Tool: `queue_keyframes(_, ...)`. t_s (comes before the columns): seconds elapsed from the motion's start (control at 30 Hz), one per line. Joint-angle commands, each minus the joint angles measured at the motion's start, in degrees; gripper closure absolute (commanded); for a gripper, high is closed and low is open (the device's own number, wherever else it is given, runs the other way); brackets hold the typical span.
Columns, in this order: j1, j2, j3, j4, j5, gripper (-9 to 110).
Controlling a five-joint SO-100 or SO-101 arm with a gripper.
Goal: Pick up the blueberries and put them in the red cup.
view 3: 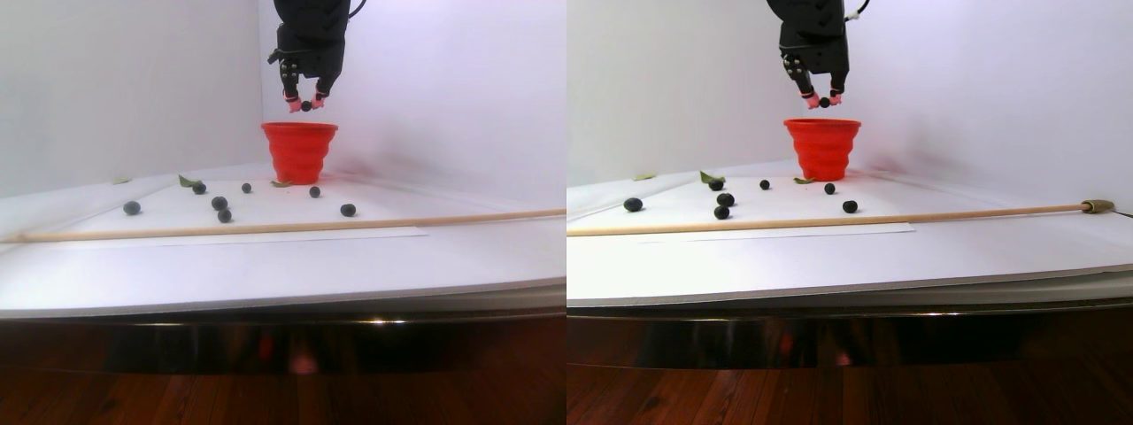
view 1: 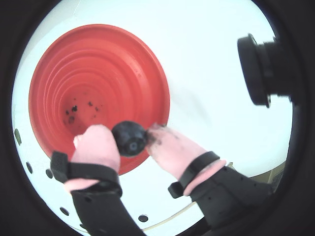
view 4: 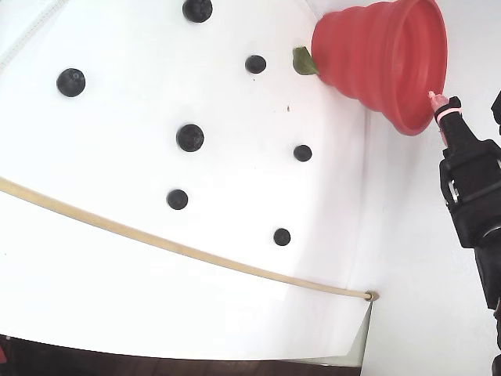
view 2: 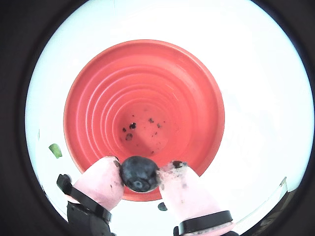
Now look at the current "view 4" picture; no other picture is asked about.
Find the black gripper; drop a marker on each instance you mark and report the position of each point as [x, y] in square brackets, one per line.
[467, 170]

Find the small dark blueberry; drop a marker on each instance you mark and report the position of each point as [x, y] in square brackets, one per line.
[302, 153]
[255, 64]
[177, 199]
[282, 237]

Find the red collapsible silicone cup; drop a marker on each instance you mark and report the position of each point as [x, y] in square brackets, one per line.
[352, 51]

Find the small green leaf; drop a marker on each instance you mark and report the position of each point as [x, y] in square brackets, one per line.
[303, 62]

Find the long thin wooden stick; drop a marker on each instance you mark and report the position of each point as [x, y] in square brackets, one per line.
[235, 263]

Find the large dark blueberry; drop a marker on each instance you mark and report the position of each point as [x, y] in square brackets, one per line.
[197, 9]
[71, 82]
[189, 138]

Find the large white base sheet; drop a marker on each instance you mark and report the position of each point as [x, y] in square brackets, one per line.
[117, 313]

